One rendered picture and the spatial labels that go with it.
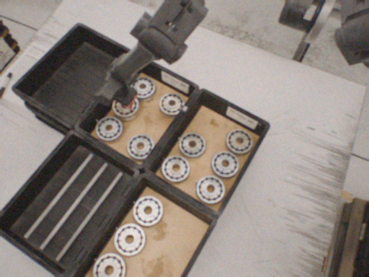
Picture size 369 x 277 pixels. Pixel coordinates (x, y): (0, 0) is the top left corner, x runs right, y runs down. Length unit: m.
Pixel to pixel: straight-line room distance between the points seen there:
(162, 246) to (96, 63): 0.81
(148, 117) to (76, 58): 0.44
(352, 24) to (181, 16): 0.29
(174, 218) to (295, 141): 0.65
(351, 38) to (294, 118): 0.95
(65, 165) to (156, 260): 0.48
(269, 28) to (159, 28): 2.21
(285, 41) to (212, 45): 1.18
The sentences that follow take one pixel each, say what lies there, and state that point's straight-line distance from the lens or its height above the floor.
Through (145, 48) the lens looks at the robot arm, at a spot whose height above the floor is 1.42.
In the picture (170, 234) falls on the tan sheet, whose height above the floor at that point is 0.83.
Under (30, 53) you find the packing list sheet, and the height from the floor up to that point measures 0.70.
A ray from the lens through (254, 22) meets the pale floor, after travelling 2.81.
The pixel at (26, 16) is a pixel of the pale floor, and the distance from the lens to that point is 3.00.
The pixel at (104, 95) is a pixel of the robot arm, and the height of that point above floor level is 1.10.
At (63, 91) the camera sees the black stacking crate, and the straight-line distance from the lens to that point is 1.40.
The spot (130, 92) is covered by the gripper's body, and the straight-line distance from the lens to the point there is 1.15.
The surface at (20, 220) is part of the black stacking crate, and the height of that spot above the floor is 0.83.
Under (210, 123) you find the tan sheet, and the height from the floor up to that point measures 0.83.
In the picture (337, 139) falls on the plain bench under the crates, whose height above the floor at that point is 0.70.
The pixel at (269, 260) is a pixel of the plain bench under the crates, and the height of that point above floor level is 0.70.
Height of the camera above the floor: 1.95
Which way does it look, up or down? 65 degrees down
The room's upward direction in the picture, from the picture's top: 4 degrees clockwise
